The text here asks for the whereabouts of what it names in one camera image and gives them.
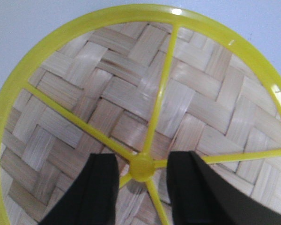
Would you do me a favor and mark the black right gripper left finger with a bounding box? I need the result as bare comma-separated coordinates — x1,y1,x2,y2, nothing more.
41,153,119,225

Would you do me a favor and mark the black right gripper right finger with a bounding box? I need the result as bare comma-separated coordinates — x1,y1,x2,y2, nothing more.
166,151,281,225

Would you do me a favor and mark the woven bamboo steamer lid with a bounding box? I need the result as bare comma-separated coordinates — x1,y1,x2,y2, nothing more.
0,4,281,225

